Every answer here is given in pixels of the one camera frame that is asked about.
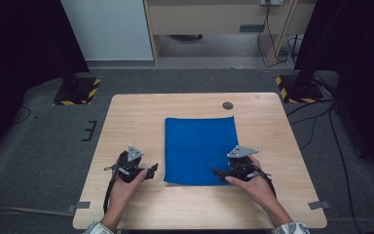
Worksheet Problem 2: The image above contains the person's right hand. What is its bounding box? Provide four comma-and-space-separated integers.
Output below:
224, 155, 279, 213

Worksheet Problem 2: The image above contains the white panel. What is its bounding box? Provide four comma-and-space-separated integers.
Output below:
59, 0, 154, 62

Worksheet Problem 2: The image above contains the black hanging power cable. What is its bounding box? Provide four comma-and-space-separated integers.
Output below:
255, 2, 294, 69

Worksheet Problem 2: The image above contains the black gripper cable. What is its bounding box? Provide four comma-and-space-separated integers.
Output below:
256, 165, 278, 198
102, 165, 119, 215

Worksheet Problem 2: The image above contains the person's left hand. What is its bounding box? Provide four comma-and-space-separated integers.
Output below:
109, 169, 150, 213

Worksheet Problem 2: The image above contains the thin black floor cable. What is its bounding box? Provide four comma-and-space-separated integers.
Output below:
12, 105, 33, 126

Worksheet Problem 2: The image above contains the striped black stand base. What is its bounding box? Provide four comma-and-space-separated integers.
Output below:
275, 74, 325, 105
53, 76, 102, 106

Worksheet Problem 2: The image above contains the long black floor cable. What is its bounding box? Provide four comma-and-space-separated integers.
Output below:
326, 105, 364, 234

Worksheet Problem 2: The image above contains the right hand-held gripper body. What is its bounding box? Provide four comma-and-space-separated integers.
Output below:
226, 145, 271, 182

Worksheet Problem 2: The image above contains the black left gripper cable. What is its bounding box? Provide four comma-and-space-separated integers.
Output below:
102, 165, 119, 215

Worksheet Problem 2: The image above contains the branching black floor cable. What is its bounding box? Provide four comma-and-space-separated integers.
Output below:
285, 97, 336, 151

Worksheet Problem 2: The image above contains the blue towel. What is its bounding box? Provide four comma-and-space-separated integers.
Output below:
163, 115, 240, 187

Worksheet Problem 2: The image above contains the white cable bundle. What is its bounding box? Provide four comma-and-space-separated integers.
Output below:
284, 34, 303, 70

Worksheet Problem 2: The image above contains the grey tape piece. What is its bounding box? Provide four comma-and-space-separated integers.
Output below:
67, 201, 92, 215
307, 200, 332, 211

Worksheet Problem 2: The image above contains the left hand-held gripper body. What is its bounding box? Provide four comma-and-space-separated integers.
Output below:
103, 145, 149, 183

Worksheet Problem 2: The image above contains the black curtain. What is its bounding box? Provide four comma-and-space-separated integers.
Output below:
0, 0, 91, 165
292, 0, 374, 178

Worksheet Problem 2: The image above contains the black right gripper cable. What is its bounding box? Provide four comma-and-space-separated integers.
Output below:
256, 165, 278, 198

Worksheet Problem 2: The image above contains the beige wooden desk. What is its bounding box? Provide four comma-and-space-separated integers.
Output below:
142, 0, 318, 68

